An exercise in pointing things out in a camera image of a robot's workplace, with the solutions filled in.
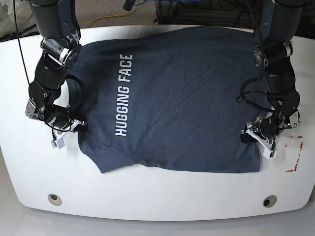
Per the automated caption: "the left table cable grommet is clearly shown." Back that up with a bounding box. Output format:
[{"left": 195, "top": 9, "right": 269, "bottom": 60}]
[{"left": 48, "top": 194, "right": 62, "bottom": 206}]

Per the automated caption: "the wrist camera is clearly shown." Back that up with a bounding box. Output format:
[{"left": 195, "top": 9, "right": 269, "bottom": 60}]
[
  {"left": 51, "top": 138, "right": 65, "bottom": 149},
  {"left": 262, "top": 148, "right": 278, "bottom": 159}
]

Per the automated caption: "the yellow cable on floor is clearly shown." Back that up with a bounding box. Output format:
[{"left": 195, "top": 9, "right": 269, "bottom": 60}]
[{"left": 85, "top": 8, "right": 138, "bottom": 29}]

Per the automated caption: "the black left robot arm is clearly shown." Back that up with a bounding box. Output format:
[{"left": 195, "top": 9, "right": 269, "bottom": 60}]
[{"left": 236, "top": 0, "right": 306, "bottom": 159}]

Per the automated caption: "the table cable grommet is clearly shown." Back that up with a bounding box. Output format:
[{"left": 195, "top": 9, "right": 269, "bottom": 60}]
[
  {"left": 48, "top": 194, "right": 62, "bottom": 206},
  {"left": 262, "top": 195, "right": 278, "bottom": 208}
]

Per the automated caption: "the red tape rectangle marking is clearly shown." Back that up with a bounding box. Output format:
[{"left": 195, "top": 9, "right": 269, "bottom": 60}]
[{"left": 283, "top": 135, "right": 304, "bottom": 173}]

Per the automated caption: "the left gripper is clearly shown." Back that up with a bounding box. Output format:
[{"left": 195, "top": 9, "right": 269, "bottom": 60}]
[{"left": 240, "top": 110, "right": 301, "bottom": 150}]

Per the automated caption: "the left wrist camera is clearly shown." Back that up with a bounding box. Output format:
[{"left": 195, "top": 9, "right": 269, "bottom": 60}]
[{"left": 262, "top": 148, "right": 278, "bottom": 159}]

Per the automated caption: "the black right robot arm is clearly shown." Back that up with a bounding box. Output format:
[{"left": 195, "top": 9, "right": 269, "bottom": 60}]
[{"left": 26, "top": 0, "right": 86, "bottom": 148}]

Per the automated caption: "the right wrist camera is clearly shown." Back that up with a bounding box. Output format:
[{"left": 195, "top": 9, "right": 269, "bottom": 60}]
[{"left": 51, "top": 138, "right": 65, "bottom": 149}]

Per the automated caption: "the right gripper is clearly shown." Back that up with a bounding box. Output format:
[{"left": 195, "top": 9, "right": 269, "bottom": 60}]
[{"left": 25, "top": 98, "right": 88, "bottom": 140}]

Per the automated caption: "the dark blue T-shirt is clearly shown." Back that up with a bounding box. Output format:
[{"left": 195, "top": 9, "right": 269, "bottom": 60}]
[{"left": 71, "top": 27, "right": 265, "bottom": 174}]

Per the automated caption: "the right table cable grommet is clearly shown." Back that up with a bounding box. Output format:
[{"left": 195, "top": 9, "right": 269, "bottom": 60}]
[{"left": 262, "top": 195, "right": 278, "bottom": 208}]

